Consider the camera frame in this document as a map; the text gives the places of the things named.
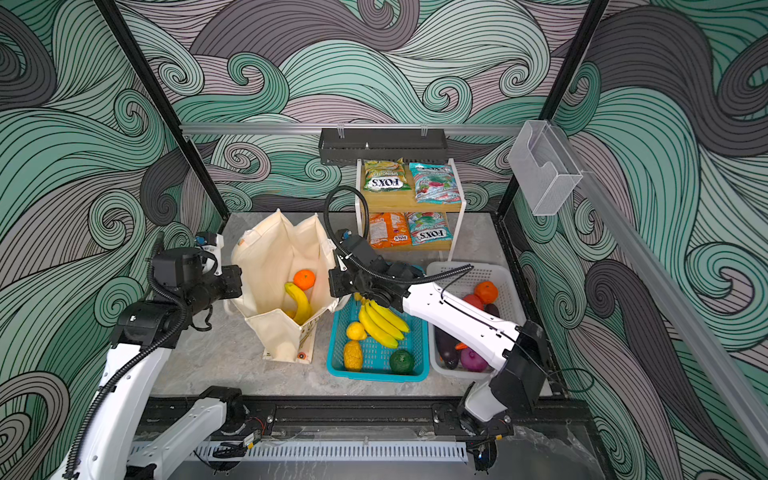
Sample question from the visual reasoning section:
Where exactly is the cream canvas grocery bag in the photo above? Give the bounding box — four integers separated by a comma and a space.
231, 210, 349, 364

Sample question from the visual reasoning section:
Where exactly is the orange mandarin fruit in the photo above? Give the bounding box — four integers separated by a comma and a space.
293, 269, 316, 291

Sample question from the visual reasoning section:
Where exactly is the yellow banana bunch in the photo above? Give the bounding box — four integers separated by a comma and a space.
353, 293, 410, 349

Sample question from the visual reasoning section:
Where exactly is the single yellow banana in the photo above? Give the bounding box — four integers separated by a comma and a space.
284, 282, 313, 325

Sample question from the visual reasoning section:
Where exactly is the yellow green Fox's candy bag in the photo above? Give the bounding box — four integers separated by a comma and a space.
363, 160, 411, 192

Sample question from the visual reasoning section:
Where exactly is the teal red candy bag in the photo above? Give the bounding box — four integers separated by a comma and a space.
409, 163, 461, 204

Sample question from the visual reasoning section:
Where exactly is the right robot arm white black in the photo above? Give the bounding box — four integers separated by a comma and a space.
322, 185, 549, 424

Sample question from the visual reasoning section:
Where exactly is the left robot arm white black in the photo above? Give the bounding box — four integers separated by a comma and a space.
53, 232, 246, 479

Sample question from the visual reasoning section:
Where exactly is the orange snack bag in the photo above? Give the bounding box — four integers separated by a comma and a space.
369, 212, 412, 249

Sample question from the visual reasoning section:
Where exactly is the teal Fox's candy bag lower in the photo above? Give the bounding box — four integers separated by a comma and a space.
406, 212, 452, 246

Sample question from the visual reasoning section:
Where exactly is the yellow lemon on bananas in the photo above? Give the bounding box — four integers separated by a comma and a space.
346, 322, 367, 342

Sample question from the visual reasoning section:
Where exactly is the teal plastic basket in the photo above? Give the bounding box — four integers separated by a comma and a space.
326, 298, 430, 383

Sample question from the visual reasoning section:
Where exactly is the white wooden two-tier shelf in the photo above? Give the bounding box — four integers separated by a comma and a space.
354, 158, 467, 261

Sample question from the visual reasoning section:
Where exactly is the yellow textured pineapple fruit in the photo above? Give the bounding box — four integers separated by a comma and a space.
343, 340, 364, 372

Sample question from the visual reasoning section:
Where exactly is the green avocado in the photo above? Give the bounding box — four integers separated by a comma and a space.
389, 349, 415, 375

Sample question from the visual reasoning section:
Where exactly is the white plastic basket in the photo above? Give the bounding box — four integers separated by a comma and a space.
428, 263, 527, 382

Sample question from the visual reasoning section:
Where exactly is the purple eggplant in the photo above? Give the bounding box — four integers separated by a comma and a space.
434, 327, 460, 370

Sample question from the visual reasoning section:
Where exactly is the red tomato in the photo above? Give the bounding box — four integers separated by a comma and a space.
463, 294, 485, 311

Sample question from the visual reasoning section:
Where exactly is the orange fruit in white basket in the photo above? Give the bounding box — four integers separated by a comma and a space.
474, 281, 499, 305

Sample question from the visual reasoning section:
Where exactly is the small dark eggplant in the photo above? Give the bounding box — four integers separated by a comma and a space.
484, 303, 501, 318

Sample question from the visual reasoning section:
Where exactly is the purple red onion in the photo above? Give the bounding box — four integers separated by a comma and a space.
460, 348, 488, 373

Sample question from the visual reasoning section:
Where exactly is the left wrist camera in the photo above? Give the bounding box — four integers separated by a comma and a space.
195, 231, 223, 276

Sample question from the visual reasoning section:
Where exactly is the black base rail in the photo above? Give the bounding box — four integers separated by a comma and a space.
238, 395, 592, 438

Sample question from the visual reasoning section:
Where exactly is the aluminium wall rail back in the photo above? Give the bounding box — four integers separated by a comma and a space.
179, 122, 522, 137

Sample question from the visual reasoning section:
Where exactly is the aluminium wall rail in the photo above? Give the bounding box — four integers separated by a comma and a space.
179, 122, 522, 137
545, 122, 767, 460

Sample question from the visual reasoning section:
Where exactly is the white slotted cable duct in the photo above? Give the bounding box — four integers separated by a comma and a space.
228, 440, 469, 463

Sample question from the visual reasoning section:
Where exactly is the clear acrylic wall holder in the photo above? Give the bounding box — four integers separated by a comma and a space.
507, 120, 583, 217

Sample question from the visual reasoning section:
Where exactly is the aluminium wall rail right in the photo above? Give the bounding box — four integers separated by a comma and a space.
545, 122, 767, 460

